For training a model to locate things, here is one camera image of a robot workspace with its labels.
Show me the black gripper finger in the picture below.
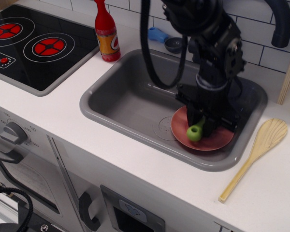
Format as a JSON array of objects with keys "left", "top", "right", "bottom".
[
  {"left": 203, "top": 117, "right": 221, "bottom": 137},
  {"left": 187, "top": 103, "right": 203, "bottom": 126}
]

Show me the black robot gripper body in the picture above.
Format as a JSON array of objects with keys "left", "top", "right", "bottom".
[{"left": 175, "top": 83, "right": 240, "bottom": 132}]

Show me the green handled black spatula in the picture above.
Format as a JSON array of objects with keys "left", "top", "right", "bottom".
[{"left": 186, "top": 117, "right": 205, "bottom": 142}]

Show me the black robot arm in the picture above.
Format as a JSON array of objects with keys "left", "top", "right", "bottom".
[{"left": 163, "top": 0, "right": 246, "bottom": 137}]

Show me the pink round plate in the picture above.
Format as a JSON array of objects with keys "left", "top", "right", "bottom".
[{"left": 171, "top": 106, "right": 234, "bottom": 151}]

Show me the grey plastic sink basin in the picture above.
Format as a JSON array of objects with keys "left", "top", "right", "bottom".
[{"left": 80, "top": 50, "right": 268, "bottom": 172}]

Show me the wooden spoon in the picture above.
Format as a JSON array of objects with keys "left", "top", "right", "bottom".
[{"left": 218, "top": 118, "right": 288, "bottom": 203}]

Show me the black toy faucet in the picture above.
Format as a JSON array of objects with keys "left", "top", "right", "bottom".
[{"left": 188, "top": 0, "right": 290, "bottom": 66}]

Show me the red toy sauce bottle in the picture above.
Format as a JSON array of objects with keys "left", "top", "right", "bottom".
[{"left": 95, "top": 0, "right": 121, "bottom": 62}]

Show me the grey dishwasher control panel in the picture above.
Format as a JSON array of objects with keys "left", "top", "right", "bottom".
[{"left": 100, "top": 185, "right": 166, "bottom": 232}]

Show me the black toy stove top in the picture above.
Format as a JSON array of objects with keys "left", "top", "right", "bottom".
[{"left": 0, "top": 4, "right": 99, "bottom": 97}]

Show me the grey oven knob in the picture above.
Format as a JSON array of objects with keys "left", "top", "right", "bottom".
[{"left": 0, "top": 122, "right": 31, "bottom": 145}]

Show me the blue handled grey ladle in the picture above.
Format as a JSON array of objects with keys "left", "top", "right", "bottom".
[{"left": 147, "top": 27, "right": 182, "bottom": 54}]

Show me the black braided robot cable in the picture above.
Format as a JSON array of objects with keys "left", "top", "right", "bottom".
[{"left": 139, "top": 0, "right": 188, "bottom": 88}]

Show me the dark grey cabinet handle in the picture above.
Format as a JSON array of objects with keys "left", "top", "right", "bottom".
[{"left": 78, "top": 192, "right": 101, "bottom": 232}]

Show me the grey oven door handle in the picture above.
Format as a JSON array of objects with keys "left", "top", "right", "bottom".
[{"left": 0, "top": 140, "right": 24, "bottom": 164}]

